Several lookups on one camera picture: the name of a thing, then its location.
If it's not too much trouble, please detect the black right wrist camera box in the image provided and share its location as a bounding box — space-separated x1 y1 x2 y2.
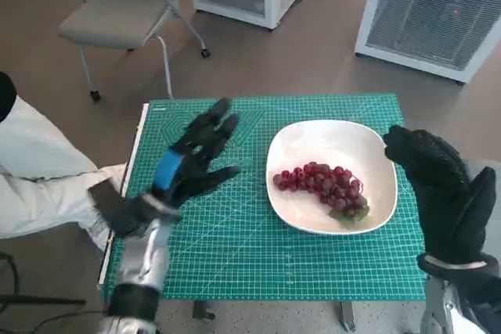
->
453 269 501 327

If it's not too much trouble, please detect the black floor stand bar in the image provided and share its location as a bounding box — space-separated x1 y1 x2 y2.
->
0 293 87 307

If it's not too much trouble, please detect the white cabinet with slatted front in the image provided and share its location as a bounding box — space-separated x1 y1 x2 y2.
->
354 0 501 84

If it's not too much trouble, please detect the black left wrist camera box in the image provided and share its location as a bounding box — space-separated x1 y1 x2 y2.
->
88 179 138 238

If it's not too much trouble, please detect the grey chair with white frame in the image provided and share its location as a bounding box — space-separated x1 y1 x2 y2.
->
42 0 212 102

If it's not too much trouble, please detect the green cutting mat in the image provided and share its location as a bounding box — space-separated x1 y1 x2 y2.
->
100 93 427 303

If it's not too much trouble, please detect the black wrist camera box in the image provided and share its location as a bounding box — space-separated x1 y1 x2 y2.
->
88 179 138 238
453 269 501 327

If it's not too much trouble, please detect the white plate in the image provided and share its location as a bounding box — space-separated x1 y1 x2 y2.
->
265 119 398 235

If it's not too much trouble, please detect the bunch of purple toy grapes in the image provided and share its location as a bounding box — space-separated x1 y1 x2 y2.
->
272 160 371 228

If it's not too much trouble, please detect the bare black left hand blue tape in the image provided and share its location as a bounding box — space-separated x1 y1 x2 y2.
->
127 97 243 233

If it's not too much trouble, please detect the metal table leg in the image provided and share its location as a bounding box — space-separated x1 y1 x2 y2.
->
193 301 216 321
338 302 358 332

